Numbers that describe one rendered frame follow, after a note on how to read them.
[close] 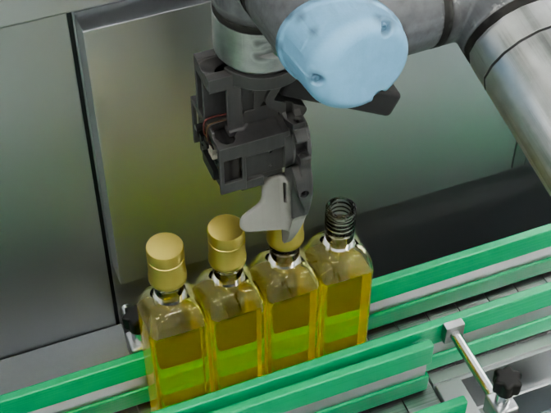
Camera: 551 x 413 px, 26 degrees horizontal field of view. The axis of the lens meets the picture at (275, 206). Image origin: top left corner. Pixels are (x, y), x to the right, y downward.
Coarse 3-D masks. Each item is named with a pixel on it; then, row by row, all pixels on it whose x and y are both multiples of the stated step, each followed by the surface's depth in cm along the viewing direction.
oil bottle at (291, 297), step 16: (256, 256) 115; (304, 256) 114; (256, 272) 115; (272, 272) 113; (288, 272) 113; (304, 272) 113; (272, 288) 113; (288, 288) 113; (304, 288) 114; (272, 304) 114; (288, 304) 114; (304, 304) 115; (272, 320) 115; (288, 320) 116; (304, 320) 117; (272, 336) 117; (288, 336) 118; (304, 336) 119; (272, 352) 119; (288, 352) 120; (304, 352) 121; (272, 368) 121
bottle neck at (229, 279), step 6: (240, 270) 111; (216, 276) 111; (222, 276) 110; (228, 276) 110; (234, 276) 110; (240, 276) 111; (216, 282) 111; (222, 282) 111; (228, 282) 111; (234, 282) 111; (240, 282) 112
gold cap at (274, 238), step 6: (300, 228) 109; (270, 234) 110; (276, 234) 109; (300, 234) 110; (270, 240) 110; (276, 240) 110; (294, 240) 110; (300, 240) 110; (270, 246) 111; (276, 246) 110; (282, 246) 110; (288, 246) 110; (294, 246) 110
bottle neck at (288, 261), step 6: (270, 252) 113; (276, 252) 111; (282, 252) 111; (288, 252) 111; (294, 252) 112; (270, 258) 113; (276, 258) 112; (282, 258) 112; (288, 258) 112; (294, 258) 112; (276, 264) 113; (282, 264) 112; (288, 264) 112; (294, 264) 113
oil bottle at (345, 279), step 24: (312, 240) 116; (360, 240) 116; (312, 264) 116; (336, 264) 114; (360, 264) 115; (336, 288) 116; (360, 288) 117; (336, 312) 119; (360, 312) 120; (336, 336) 122; (360, 336) 123
